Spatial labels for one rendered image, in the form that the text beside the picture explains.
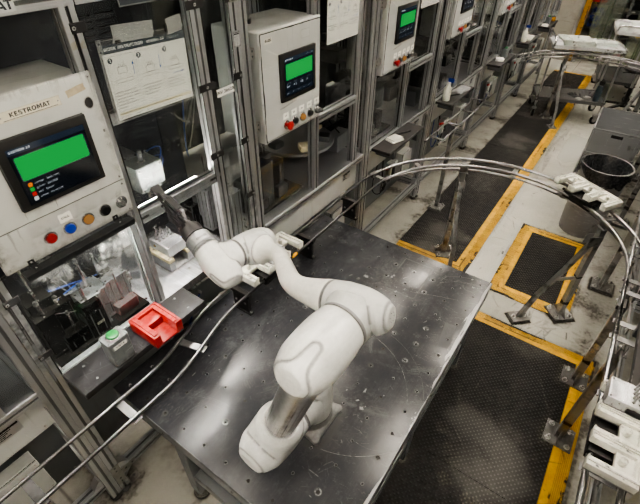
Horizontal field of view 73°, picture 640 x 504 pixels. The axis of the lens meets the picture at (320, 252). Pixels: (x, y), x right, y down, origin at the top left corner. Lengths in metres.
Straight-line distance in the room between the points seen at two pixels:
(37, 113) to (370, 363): 1.45
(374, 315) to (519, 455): 1.76
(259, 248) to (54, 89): 0.71
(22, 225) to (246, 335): 1.00
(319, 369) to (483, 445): 1.78
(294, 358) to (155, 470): 1.71
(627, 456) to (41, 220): 1.91
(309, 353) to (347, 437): 0.84
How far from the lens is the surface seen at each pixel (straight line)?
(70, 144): 1.41
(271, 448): 1.43
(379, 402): 1.80
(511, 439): 2.67
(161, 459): 2.55
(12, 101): 1.36
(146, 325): 1.75
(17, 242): 1.47
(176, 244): 1.99
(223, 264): 1.38
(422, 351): 1.98
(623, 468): 1.74
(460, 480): 2.48
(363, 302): 1.00
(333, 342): 0.93
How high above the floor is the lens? 2.21
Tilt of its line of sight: 40 degrees down
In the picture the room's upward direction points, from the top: 1 degrees clockwise
